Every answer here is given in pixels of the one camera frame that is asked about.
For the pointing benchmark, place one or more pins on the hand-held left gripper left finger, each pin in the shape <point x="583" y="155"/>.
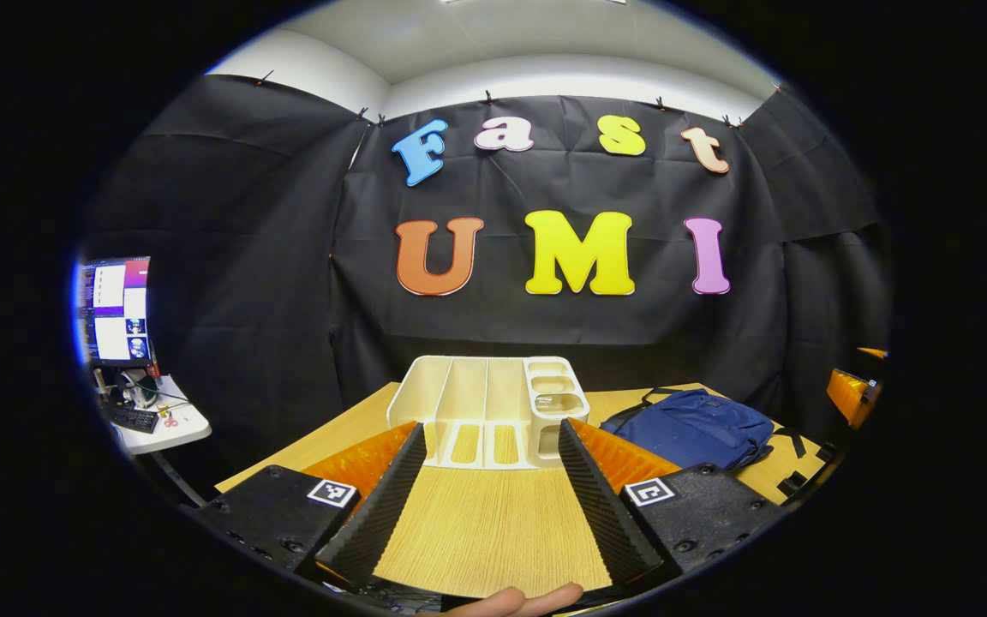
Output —
<point x="378" y="514"/>

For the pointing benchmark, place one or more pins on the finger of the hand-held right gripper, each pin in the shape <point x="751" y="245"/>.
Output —
<point x="852" y="396"/>
<point x="875" y="353"/>

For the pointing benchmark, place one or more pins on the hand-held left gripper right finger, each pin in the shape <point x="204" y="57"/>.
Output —
<point x="601" y="506"/>

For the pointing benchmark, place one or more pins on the blue schoolbag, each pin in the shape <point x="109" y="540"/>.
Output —
<point x="690" y="428"/>

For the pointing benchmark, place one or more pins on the white bookshelf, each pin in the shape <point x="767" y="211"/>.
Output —
<point x="425" y="394"/>

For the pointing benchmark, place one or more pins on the white side table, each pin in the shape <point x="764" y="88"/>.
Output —
<point x="176" y="433"/>

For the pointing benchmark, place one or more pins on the black keyboard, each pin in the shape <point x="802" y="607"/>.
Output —
<point x="134" y="418"/>

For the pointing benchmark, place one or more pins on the black backdrop cloth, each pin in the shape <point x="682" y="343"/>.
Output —
<point x="271" y="257"/>

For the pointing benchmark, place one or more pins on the computer monitor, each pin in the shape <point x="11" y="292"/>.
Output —
<point x="116" y="308"/>

